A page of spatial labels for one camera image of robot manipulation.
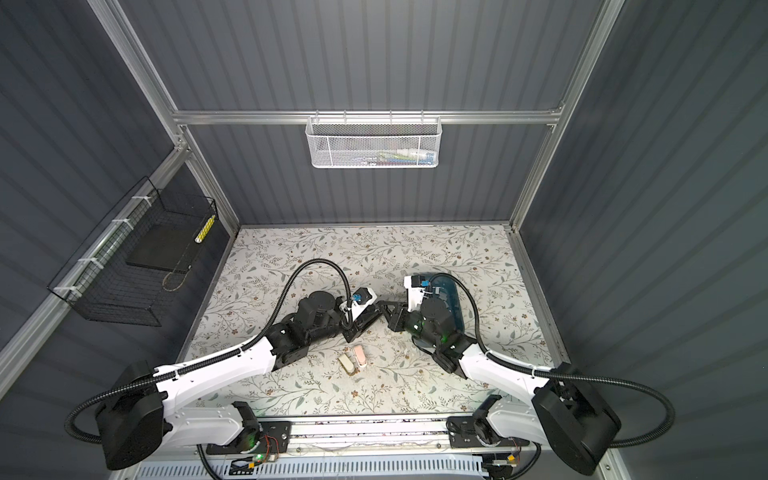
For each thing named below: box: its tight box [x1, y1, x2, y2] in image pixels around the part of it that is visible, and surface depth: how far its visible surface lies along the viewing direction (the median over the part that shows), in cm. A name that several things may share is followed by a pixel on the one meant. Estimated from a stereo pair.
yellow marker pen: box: [194, 214, 216, 244], surface depth 82 cm
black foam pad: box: [126, 224, 202, 274], surface depth 78 cm
